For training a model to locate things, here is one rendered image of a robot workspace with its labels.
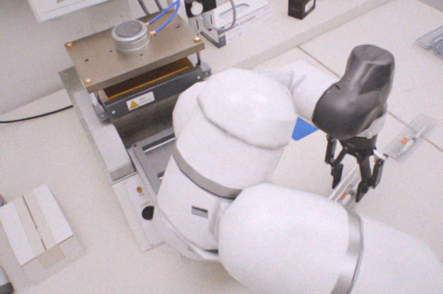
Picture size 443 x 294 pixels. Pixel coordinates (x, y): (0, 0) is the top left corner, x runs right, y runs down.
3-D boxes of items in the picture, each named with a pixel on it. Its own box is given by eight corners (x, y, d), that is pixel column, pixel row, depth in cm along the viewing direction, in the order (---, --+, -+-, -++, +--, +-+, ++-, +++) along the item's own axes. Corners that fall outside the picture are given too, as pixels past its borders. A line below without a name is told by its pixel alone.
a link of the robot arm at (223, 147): (99, 135, 53) (142, 6, 46) (206, 125, 66) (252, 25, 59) (194, 252, 43) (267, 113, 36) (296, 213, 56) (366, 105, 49)
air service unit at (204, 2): (176, 38, 124) (165, -11, 113) (221, 20, 128) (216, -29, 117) (183, 47, 120) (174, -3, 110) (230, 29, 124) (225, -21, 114)
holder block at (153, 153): (133, 152, 96) (130, 144, 94) (215, 116, 101) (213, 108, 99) (162, 207, 85) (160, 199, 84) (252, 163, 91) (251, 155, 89)
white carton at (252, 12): (199, 33, 156) (196, 14, 150) (251, 8, 164) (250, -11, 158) (219, 49, 148) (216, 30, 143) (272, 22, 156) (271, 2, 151)
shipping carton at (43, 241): (12, 227, 112) (-5, 207, 106) (62, 202, 116) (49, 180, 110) (31, 287, 101) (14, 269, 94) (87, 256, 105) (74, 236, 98)
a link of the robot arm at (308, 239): (374, 267, 34) (159, 174, 33) (277, 391, 41) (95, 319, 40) (341, 147, 51) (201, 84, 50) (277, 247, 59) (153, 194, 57)
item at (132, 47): (70, 61, 113) (50, 16, 103) (181, 21, 121) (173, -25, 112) (99, 118, 97) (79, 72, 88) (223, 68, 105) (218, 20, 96)
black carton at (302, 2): (287, 16, 158) (287, -2, 153) (300, 4, 162) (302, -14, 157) (301, 20, 155) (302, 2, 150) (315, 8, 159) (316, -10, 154)
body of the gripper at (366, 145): (331, 126, 92) (327, 155, 98) (370, 144, 87) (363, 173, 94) (351, 105, 95) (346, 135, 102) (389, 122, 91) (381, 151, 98)
